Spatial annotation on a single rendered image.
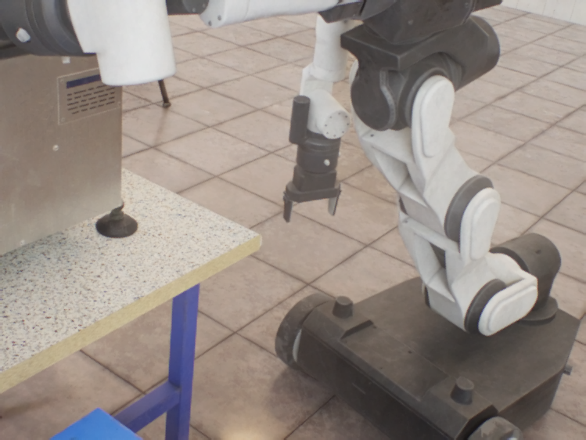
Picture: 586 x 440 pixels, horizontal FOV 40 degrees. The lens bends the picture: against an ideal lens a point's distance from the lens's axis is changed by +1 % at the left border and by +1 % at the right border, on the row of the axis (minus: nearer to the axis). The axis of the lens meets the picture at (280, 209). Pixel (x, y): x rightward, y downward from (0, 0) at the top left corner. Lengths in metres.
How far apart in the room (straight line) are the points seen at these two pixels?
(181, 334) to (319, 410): 0.76
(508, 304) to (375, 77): 0.77
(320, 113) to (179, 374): 0.59
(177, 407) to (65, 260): 0.42
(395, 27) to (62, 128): 0.54
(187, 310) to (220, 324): 0.96
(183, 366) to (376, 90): 0.54
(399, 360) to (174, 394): 0.68
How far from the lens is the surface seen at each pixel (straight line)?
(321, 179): 1.69
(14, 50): 0.86
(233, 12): 0.73
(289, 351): 1.96
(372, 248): 2.63
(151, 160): 3.06
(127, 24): 0.68
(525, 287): 1.96
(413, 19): 1.24
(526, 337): 2.07
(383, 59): 1.30
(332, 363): 1.88
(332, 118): 1.57
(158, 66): 0.69
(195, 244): 1.06
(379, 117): 1.36
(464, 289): 1.81
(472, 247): 1.64
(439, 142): 1.40
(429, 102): 1.33
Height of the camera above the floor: 1.29
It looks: 28 degrees down
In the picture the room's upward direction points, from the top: 7 degrees clockwise
